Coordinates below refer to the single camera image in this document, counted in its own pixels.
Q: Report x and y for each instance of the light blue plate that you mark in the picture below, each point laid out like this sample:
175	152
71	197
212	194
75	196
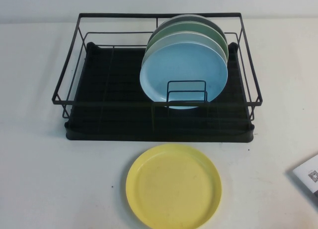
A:
183	65

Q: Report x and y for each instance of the black plastic drip tray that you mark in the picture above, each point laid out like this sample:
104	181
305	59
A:
111	133

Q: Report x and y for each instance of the pale grey plate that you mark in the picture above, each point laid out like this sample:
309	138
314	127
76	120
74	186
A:
174	37

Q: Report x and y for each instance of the green plate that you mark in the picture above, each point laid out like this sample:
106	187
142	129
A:
183	27

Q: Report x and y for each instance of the dark grey-green plate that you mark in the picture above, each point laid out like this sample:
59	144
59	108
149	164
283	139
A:
193	18

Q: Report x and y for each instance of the yellow plate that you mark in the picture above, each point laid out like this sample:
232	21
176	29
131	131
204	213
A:
174	189

